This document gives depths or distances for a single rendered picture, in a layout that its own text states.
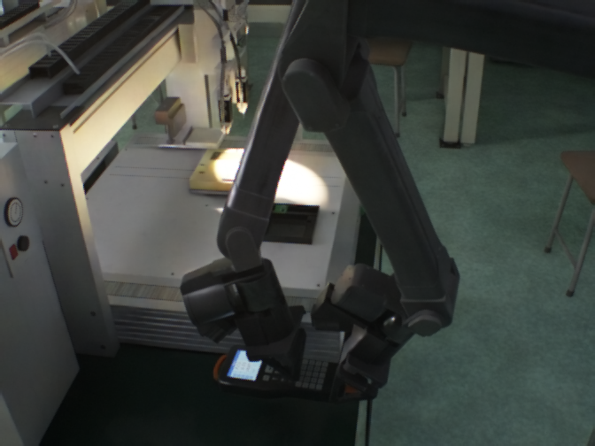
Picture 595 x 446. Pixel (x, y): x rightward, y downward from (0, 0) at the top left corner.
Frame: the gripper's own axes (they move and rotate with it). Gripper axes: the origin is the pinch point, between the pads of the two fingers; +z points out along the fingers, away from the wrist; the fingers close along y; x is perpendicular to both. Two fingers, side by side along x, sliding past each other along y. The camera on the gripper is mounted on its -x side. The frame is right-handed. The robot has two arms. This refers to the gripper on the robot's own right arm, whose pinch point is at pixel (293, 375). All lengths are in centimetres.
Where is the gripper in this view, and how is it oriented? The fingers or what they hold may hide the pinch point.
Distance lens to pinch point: 100.4
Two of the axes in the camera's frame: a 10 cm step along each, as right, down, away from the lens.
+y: -2.0, 5.5, -8.1
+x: 9.4, -1.2, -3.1
